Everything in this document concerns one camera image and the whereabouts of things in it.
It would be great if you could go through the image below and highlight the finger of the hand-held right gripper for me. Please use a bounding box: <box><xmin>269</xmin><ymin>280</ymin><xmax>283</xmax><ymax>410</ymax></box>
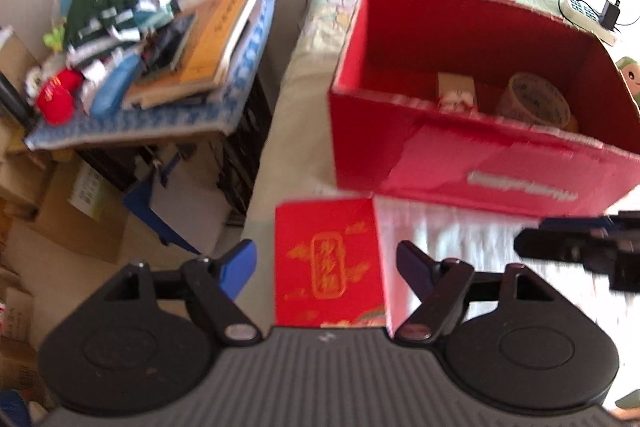
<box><xmin>514</xmin><ymin>214</ymin><xmax>613</xmax><ymax>265</ymax></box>

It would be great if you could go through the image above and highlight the green plush toy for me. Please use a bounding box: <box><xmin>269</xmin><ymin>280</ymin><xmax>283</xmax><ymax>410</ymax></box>
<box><xmin>615</xmin><ymin>56</ymin><xmax>640</xmax><ymax>108</ymax></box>

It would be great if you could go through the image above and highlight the pile of cardboard boxes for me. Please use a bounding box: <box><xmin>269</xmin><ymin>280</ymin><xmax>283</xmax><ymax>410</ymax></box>
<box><xmin>0</xmin><ymin>27</ymin><xmax>133</xmax><ymax>408</ymax></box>

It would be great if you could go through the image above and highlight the white striped cloth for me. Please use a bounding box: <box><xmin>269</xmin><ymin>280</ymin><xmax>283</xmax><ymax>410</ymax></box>
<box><xmin>375</xmin><ymin>197</ymin><xmax>640</xmax><ymax>308</ymax></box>

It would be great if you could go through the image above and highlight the small red patterned box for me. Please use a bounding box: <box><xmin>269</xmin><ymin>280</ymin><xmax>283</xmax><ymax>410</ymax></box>
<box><xmin>274</xmin><ymin>197</ymin><xmax>396</xmax><ymax>339</ymax></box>

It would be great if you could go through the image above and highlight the light blue pouch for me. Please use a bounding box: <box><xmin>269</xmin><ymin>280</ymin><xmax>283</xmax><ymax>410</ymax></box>
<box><xmin>90</xmin><ymin>52</ymin><xmax>143</xmax><ymax>116</ymax></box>

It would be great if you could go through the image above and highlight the red cap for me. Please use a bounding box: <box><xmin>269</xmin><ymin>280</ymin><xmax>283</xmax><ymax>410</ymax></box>
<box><xmin>36</xmin><ymin>67</ymin><xmax>83</xmax><ymax>125</ymax></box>

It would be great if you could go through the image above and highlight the black charger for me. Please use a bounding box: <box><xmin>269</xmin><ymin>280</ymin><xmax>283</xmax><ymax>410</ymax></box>
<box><xmin>600</xmin><ymin>0</ymin><xmax>623</xmax><ymax>30</ymax></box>

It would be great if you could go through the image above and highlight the large red cardboard box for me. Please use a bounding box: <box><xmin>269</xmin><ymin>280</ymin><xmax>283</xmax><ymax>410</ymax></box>
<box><xmin>327</xmin><ymin>0</ymin><xmax>640</xmax><ymax>219</ymax></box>

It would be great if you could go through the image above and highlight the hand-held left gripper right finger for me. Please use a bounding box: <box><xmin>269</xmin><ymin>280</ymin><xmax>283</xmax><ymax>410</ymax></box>
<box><xmin>396</xmin><ymin>241</ymin><xmax>556</xmax><ymax>342</ymax></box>

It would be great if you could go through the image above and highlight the pale quilted bed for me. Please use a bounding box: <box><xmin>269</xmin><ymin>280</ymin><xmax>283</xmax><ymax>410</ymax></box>
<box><xmin>242</xmin><ymin>0</ymin><xmax>640</xmax><ymax>328</ymax></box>

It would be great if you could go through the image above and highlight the dark magazine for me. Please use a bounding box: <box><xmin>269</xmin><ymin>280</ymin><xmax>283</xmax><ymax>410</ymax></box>
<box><xmin>141</xmin><ymin>12</ymin><xmax>198</xmax><ymax>72</ymax></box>

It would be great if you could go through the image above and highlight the blue white paper bag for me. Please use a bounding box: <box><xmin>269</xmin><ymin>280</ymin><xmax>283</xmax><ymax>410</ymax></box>
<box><xmin>122</xmin><ymin>147</ymin><xmax>201</xmax><ymax>255</ymax></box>

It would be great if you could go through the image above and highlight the side table with blue cloth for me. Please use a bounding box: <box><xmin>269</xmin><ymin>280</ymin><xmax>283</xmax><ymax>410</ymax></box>
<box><xmin>24</xmin><ymin>0</ymin><xmax>281</xmax><ymax>152</ymax></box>

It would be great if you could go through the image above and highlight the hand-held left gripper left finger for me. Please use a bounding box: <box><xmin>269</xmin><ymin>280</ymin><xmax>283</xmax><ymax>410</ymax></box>
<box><xmin>107</xmin><ymin>238</ymin><xmax>263</xmax><ymax>348</ymax></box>

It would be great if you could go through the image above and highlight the small brown figure box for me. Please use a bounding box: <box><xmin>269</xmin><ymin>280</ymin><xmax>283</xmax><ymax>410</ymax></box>
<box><xmin>436</xmin><ymin>72</ymin><xmax>477</xmax><ymax>112</ymax></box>

